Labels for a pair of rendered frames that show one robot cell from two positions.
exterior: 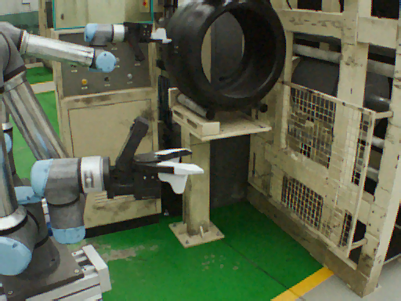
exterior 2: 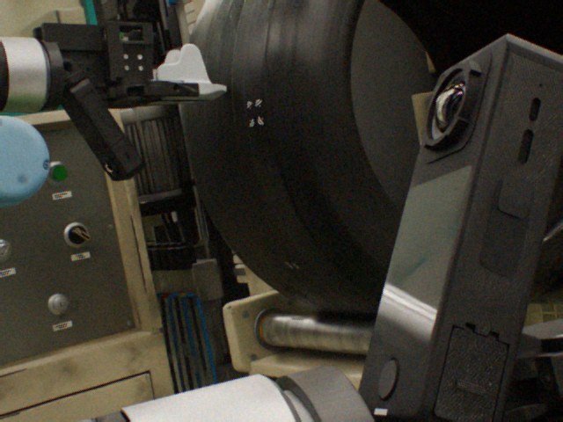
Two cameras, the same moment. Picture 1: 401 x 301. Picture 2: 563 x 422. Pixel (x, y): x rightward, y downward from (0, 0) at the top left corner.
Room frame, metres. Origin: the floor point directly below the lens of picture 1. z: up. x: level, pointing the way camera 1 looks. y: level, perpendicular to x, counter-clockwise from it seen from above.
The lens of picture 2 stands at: (0.44, 0.23, 1.14)
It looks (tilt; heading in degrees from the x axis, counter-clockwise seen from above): 3 degrees down; 353
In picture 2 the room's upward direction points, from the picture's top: 11 degrees counter-clockwise
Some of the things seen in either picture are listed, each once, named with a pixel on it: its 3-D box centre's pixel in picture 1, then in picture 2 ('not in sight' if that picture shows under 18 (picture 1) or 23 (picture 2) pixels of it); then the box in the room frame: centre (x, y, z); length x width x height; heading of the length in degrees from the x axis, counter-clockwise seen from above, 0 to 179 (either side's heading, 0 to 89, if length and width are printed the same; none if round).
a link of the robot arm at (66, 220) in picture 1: (66, 213); not in sight; (0.72, 0.30, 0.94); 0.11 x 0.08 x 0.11; 10
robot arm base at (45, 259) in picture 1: (30, 248); not in sight; (0.81, 0.47, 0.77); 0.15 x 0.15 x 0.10
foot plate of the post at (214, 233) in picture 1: (196, 229); not in sight; (2.06, 0.03, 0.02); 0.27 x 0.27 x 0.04; 25
